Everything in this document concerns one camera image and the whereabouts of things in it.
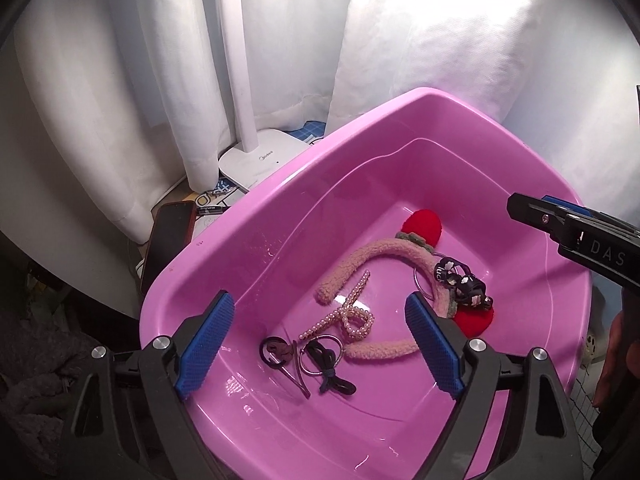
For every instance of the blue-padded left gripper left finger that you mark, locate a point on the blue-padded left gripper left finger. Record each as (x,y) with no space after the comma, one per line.
(187,355)

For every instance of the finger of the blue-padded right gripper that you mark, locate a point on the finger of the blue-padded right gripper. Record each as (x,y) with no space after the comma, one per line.
(577,209)
(537,214)

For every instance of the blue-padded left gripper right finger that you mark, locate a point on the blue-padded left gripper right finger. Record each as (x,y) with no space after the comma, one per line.
(449,355)

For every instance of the black printed ribbon clip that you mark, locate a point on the black printed ribbon clip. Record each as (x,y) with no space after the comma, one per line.
(467,290)

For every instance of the pearl gold claw clip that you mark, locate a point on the pearl gold claw clip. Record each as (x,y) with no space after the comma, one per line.
(355,322)

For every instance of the pink fuzzy headband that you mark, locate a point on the pink fuzzy headband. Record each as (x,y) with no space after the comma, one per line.
(390,258)

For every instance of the silver metal bangle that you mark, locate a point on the silver metal bangle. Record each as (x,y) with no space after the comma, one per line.
(321,355)

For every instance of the right hand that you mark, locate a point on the right hand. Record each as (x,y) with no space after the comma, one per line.
(621,357)

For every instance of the brown hair pin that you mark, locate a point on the brown hair pin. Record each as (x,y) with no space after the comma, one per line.
(289,357)

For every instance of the dark red phone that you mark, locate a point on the dark red phone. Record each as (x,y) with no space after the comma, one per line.
(172,231)

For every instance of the purple fuzzy garment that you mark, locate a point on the purple fuzzy garment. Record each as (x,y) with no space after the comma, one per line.
(40,364)

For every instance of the white desk lamp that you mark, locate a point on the white desk lamp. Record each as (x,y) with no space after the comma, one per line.
(259,152)

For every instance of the white curtain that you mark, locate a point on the white curtain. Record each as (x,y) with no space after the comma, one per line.
(135,94)

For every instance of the thin clear ring bangle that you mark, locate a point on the thin clear ring bangle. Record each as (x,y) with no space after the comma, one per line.
(426,283)

